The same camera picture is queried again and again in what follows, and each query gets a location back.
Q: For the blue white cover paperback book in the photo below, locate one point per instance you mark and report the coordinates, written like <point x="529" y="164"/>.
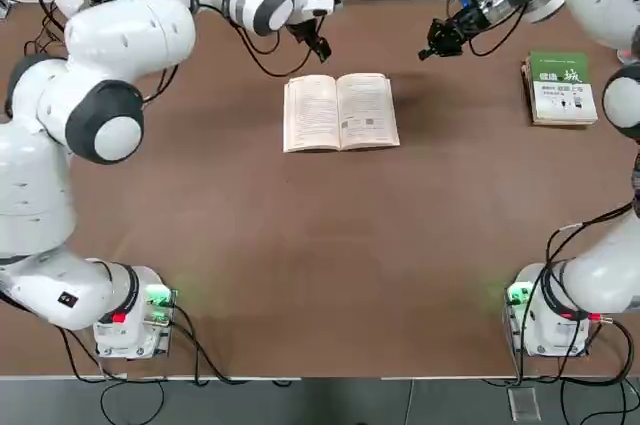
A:
<point x="340" y="115"/>

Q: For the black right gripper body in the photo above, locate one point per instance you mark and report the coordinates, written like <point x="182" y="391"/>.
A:
<point x="470" y="20"/>

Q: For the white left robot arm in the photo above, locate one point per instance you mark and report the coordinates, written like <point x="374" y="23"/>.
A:
<point x="125" y="35"/>

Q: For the metal floor socket plate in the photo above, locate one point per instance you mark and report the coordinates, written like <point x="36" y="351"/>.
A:
<point x="524" y="404"/>

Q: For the green cover book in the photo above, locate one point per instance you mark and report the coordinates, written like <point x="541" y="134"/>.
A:
<point x="560" y="85"/>

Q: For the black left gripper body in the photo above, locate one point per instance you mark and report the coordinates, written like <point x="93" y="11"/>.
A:
<point x="302" y="29"/>

